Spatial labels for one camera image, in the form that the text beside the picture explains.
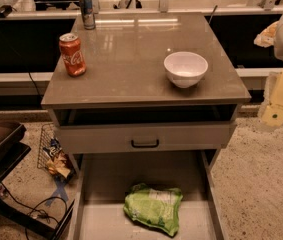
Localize green rice chip bag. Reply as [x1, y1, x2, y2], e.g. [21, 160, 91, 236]
[123, 183, 183, 237]

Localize grey drawer cabinet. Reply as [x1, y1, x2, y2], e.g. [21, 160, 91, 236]
[40, 12, 252, 240]

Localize open middle drawer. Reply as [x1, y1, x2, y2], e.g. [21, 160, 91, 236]
[67, 151, 229, 240]

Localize blue snack bag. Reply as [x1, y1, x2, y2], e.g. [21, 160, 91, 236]
[42, 138, 62, 159]

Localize yellow crumpled snack bag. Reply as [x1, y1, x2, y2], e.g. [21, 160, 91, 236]
[46, 152, 72, 179]

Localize white ceramic bowl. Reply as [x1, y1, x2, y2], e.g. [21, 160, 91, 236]
[164, 51, 208, 88]

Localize blue silver energy drink can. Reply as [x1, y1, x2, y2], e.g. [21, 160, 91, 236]
[79, 0, 95, 30]

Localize orange Coca-Cola can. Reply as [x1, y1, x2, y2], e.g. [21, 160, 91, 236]
[59, 33, 86, 77]

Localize black tray stand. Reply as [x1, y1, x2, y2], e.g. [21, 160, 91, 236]
[0, 121, 73, 240]

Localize top drawer with black handle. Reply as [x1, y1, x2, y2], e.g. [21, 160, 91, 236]
[55, 121, 236, 154]

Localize wire mesh basket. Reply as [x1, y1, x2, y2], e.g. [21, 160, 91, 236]
[37, 123, 55, 171]

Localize black floor cable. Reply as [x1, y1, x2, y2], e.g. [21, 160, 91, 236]
[0, 180, 69, 240]

